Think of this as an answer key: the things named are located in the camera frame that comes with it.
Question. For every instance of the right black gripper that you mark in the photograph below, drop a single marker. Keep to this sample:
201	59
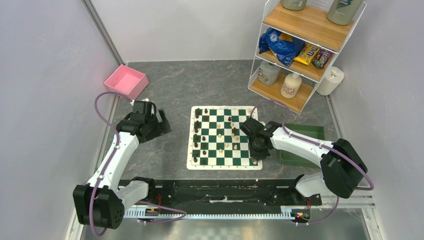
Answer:
255	155

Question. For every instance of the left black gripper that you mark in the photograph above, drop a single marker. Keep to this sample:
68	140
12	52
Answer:
161	129

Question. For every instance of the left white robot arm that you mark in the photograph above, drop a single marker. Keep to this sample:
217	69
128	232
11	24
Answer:
103	200

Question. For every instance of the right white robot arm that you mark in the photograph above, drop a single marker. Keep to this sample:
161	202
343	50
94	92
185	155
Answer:
341	168

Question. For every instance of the dark chess rook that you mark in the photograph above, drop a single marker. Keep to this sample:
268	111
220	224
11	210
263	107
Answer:
198	112

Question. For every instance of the green white chess mat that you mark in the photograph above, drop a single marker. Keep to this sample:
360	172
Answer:
215	140

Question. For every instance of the green plastic tray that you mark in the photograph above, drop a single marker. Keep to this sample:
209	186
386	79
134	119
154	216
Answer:
291	159

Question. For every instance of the pink plastic bin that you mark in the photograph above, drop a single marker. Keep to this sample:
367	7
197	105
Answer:
127	81

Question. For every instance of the cream soap bottle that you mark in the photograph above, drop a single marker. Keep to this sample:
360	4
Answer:
291	85

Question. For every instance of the grey jar with lettering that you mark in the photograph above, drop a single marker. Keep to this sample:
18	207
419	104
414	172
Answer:
268	73

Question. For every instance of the blue snack bag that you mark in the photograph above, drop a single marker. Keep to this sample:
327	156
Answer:
282	45

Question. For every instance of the white paper towel roll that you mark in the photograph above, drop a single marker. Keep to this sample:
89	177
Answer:
331	80

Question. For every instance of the yellow candy bag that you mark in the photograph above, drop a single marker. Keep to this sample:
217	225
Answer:
307	54

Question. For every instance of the brown candy bag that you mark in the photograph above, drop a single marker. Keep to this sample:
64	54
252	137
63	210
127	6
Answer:
322	58

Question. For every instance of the green bottle top left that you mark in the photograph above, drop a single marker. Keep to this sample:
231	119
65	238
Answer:
294	5

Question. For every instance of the green bottle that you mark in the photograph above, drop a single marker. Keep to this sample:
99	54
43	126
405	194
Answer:
342	12
294	5

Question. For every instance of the green bottle top right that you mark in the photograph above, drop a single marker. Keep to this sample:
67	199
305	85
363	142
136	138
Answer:
342	12

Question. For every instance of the white wire wooden shelf rack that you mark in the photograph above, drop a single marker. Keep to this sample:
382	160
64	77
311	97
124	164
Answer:
312	26

